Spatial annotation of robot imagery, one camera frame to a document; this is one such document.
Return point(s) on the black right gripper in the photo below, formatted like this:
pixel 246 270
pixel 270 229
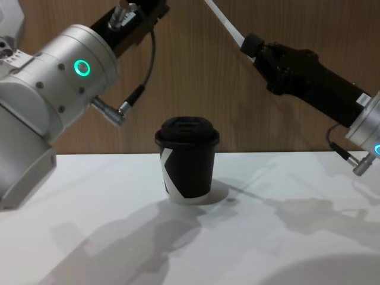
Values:
pixel 314 80

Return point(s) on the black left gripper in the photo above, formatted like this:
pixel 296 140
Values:
pixel 130 32

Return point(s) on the white stir stick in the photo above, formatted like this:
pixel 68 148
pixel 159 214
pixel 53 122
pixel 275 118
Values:
pixel 225 21

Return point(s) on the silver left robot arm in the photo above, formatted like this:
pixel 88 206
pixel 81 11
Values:
pixel 35 98

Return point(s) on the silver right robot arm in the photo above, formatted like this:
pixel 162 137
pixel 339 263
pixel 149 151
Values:
pixel 366 124

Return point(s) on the black plastic cup lid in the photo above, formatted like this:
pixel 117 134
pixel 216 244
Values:
pixel 187 130

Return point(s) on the black paper cup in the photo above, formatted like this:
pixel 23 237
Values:
pixel 193 172

